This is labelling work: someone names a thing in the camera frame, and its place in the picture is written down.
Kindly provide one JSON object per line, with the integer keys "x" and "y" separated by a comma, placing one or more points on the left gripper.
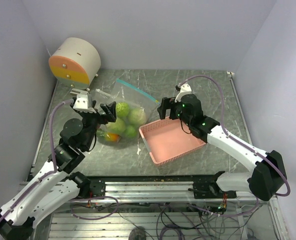
{"x": 110, "y": 110}

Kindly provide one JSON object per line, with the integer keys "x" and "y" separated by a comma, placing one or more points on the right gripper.
{"x": 166, "y": 104}

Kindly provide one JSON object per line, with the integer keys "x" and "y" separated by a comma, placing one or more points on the light green round fruit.
{"x": 122, "y": 109}

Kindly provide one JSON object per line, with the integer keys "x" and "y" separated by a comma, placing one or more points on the pale cabbage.
{"x": 118, "y": 127}
{"x": 137, "y": 117}

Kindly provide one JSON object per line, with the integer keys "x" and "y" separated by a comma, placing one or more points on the blue zipper clear bag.
{"x": 133, "y": 108}

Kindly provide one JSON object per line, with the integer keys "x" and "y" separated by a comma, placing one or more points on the orange mango fruit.
{"x": 111, "y": 137}

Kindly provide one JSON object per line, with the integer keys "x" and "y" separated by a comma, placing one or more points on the dotted clear zip bag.
{"x": 102, "y": 97}

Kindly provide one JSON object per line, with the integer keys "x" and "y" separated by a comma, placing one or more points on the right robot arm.
{"x": 266, "y": 171}

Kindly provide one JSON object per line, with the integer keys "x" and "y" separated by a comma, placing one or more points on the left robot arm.
{"x": 57, "y": 182}

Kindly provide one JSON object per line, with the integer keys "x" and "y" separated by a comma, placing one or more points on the pink plastic basket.
{"x": 167, "y": 140}

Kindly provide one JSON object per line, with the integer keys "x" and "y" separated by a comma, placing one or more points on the light green small fruit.
{"x": 130, "y": 131}

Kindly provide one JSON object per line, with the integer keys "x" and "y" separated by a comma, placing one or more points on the round drawer cabinet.
{"x": 75, "y": 63}

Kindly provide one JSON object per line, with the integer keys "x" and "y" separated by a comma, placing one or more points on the white corner clip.
{"x": 231, "y": 74}

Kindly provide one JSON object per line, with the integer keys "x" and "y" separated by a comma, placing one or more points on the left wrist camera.
{"x": 83, "y": 102}

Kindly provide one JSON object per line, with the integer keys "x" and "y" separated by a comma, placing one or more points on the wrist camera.
{"x": 182, "y": 90}
{"x": 83, "y": 102}

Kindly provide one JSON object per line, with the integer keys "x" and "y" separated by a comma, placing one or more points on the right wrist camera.
{"x": 182, "y": 90}

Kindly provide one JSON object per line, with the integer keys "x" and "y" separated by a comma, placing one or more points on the white bracket block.
{"x": 75, "y": 91}

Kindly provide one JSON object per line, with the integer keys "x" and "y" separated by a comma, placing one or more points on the aluminium rail frame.
{"x": 166, "y": 208}

